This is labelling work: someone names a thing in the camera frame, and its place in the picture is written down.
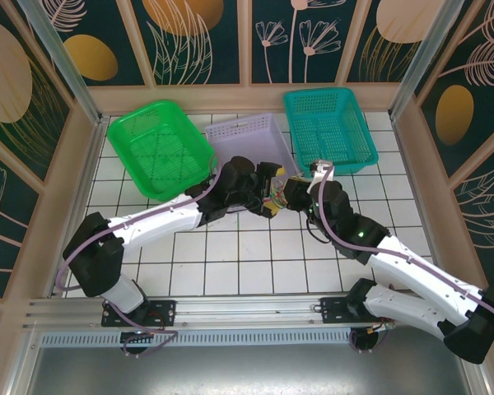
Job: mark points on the lilac plastic basket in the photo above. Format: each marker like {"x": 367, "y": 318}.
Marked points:
{"x": 247, "y": 136}

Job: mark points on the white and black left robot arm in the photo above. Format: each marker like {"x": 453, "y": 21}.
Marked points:
{"x": 156, "y": 218}

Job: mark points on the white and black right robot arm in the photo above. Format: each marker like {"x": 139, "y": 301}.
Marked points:
{"x": 424, "y": 284}

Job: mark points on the teal plastic basket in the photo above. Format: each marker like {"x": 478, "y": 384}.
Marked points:
{"x": 333, "y": 123}

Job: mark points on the green plastic basket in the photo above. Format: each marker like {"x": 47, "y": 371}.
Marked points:
{"x": 160, "y": 148}

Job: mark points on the grey metal plate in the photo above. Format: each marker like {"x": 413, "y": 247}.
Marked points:
{"x": 247, "y": 374}

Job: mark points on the small black controller board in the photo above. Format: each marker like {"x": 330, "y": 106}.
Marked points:
{"x": 142, "y": 337}

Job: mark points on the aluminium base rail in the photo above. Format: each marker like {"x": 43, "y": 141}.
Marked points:
{"x": 239, "y": 312}

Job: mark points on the aluminium side rail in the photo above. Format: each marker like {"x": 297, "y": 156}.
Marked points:
{"x": 80, "y": 205}

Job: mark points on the aluminium frame post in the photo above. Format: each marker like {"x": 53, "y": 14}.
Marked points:
{"x": 426, "y": 57}
{"x": 58, "y": 53}

